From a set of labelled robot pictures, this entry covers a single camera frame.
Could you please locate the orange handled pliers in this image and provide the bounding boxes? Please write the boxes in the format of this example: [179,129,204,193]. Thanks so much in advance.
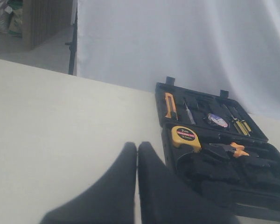
[210,142,249,158]

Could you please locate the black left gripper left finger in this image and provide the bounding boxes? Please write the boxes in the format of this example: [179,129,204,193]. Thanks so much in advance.
[41,142,137,224]

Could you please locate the white backdrop cloth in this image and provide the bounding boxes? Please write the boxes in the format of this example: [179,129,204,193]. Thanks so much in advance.
[77,0,280,119]

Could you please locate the yellow utility knife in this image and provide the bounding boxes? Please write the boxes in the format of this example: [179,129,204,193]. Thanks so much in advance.
[165,92,178,120]

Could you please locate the black plastic tool case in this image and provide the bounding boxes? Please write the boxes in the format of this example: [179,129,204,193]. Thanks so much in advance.
[155,77,280,222]

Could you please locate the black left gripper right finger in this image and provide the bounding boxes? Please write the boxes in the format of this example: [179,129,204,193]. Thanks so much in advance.
[138,142,239,224]

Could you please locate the clear tester screwdriver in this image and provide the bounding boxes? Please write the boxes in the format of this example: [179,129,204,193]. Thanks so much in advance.
[183,101,196,125]

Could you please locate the brown wooden cabinet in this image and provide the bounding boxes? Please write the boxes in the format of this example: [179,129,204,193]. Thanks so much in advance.
[22,0,73,50]

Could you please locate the black backdrop stand pole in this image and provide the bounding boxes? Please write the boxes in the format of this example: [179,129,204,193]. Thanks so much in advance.
[65,13,77,75]

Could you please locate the yellow tape measure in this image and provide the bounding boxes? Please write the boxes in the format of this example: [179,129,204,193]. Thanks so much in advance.
[171,126,202,153]

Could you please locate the PVC insulating tape roll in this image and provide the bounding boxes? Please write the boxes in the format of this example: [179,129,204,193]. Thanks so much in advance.
[204,113,229,128]

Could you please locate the green white bag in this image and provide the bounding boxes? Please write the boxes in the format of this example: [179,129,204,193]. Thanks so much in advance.
[7,0,23,37]

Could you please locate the yellow black screwdriver small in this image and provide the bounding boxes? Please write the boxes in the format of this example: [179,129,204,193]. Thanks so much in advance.
[231,107,252,135]

